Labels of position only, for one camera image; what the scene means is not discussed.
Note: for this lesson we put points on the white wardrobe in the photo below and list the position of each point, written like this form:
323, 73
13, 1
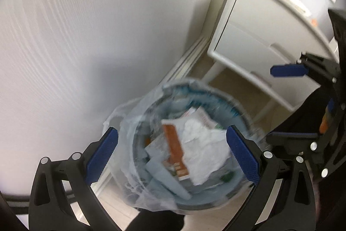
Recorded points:
81, 30

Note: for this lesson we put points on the grey-blue cardboard piece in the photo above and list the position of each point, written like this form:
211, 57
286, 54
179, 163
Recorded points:
165, 175

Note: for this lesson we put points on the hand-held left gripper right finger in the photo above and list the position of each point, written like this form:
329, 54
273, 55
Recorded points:
243, 155

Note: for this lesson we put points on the white nightstand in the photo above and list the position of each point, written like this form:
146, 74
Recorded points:
256, 30

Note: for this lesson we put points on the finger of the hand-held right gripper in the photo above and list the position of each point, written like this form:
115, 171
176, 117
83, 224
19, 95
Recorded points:
292, 136
289, 70

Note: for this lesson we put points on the green food print packet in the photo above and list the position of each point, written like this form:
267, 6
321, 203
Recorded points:
227, 177

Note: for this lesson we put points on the blue trash bin with liner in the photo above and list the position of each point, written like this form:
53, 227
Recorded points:
121, 117

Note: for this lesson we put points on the grey trash bin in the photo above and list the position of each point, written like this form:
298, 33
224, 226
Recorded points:
139, 144

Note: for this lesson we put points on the white paper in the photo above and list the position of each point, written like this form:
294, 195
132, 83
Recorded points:
208, 147

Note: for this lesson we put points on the orange label packet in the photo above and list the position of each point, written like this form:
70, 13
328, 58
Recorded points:
175, 147

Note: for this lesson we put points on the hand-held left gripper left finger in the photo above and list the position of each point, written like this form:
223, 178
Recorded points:
102, 155

